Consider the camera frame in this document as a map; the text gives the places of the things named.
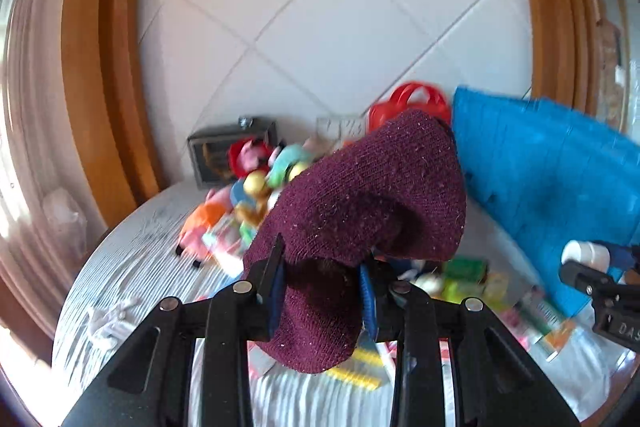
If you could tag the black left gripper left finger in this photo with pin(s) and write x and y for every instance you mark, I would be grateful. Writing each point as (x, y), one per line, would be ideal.
(147, 382)

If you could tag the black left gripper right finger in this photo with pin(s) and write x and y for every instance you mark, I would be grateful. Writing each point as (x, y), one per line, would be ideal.
(495, 382)

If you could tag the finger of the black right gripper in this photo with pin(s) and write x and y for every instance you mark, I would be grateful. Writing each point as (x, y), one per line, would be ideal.
(593, 283)

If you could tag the white pill bottle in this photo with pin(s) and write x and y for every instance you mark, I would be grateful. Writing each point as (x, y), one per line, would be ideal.
(592, 255)

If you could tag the maroon knitted beanie hat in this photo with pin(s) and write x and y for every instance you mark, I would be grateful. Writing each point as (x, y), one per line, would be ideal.
(399, 189)

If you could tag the blue plastic storage crate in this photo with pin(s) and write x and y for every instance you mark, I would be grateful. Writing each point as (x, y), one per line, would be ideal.
(547, 174)

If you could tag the pink pig plush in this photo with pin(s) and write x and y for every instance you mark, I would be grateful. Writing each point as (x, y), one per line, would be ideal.
(216, 205)

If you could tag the red plastic toy case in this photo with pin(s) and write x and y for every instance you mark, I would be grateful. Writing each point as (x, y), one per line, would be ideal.
(410, 95)

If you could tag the black small cabinet box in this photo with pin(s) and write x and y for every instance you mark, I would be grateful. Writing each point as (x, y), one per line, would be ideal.
(213, 149)

